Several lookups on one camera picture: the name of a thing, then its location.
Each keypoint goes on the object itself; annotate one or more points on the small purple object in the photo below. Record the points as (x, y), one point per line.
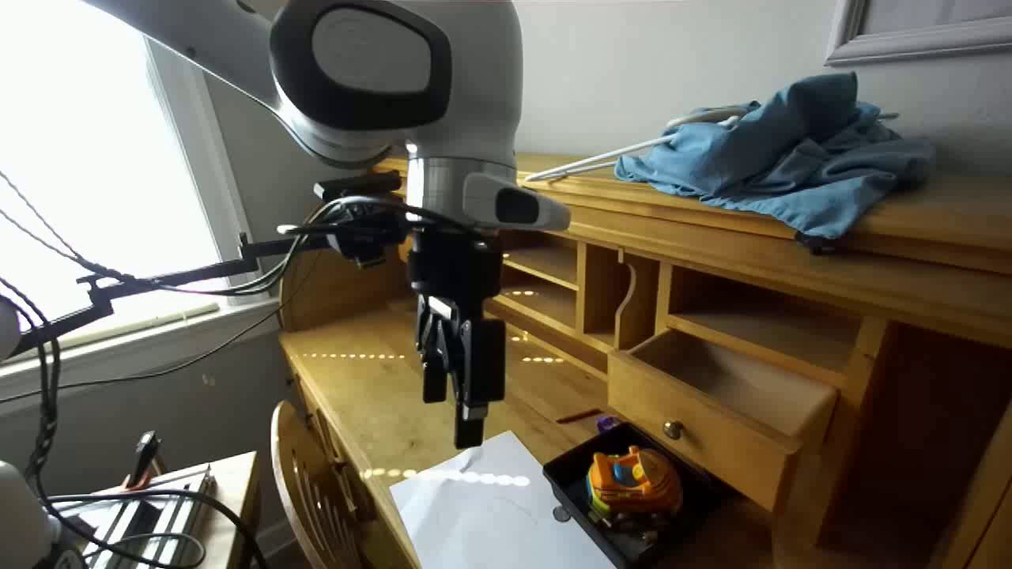
(606, 425)

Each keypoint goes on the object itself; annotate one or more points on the wooden chair back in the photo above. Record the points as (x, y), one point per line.
(312, 493)

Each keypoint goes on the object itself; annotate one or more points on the wooden desk hutch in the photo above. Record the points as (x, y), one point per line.
(910, 324)

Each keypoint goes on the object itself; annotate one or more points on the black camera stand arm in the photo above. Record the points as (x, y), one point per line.
(252, 272)

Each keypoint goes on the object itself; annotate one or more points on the framed picture on wall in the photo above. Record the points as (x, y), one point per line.
(916, 29)

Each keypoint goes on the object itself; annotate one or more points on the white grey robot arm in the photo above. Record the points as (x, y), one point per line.
(353, 79)

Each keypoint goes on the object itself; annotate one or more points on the white rod on hutch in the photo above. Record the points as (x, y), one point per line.
(606, 159)

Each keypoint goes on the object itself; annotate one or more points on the white paper sheet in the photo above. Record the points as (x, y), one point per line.
(491, 506)

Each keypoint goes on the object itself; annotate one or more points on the small wooden drawer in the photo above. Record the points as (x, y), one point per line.
(725, 413)

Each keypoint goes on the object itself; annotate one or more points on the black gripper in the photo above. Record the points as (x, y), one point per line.
(452, 276)

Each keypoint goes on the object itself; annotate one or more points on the blue crumpled cloth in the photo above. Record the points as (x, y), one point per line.
(813, 155)

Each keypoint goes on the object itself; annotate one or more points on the red pencil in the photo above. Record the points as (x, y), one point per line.
(583, 416)

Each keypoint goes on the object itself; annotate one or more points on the black plastic tray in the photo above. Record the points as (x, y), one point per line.
(631, 546)

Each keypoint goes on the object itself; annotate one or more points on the orange toy in tray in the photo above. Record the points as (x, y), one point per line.
(634, 484)

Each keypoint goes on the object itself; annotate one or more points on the aluminium rail frame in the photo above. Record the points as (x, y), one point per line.
(141, 529)

